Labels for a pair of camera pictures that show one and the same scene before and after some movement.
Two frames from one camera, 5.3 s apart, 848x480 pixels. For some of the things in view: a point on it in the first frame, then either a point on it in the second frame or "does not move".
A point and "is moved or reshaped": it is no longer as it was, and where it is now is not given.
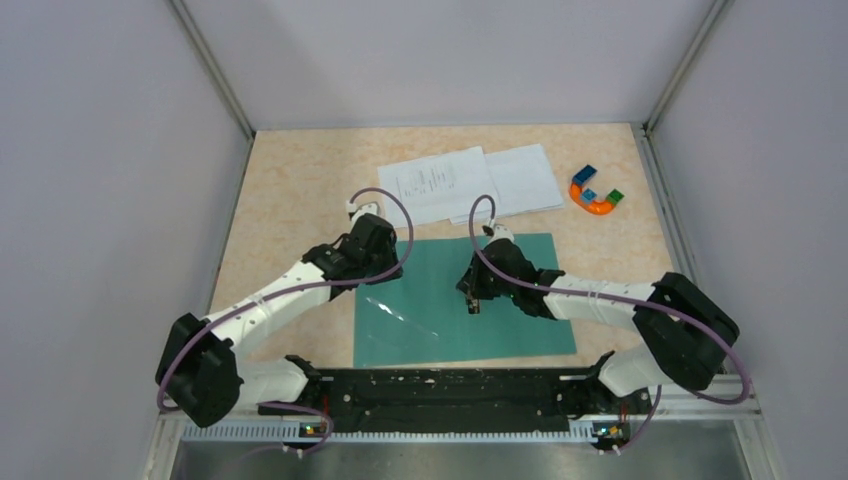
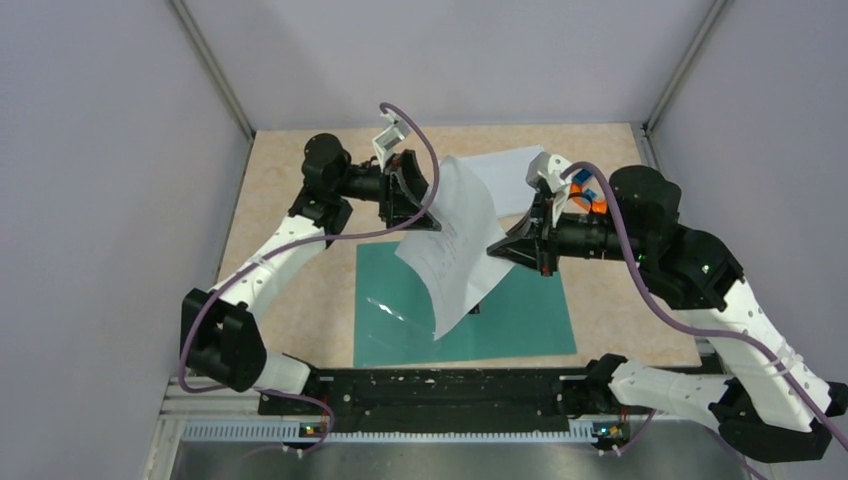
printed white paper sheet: [439, 187] is moved or reshaped
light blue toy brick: [587, 196] does not move
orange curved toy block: [597, 207] does not move
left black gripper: [391, 256] to [414, 187]
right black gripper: [471, 283] to [534, 242]
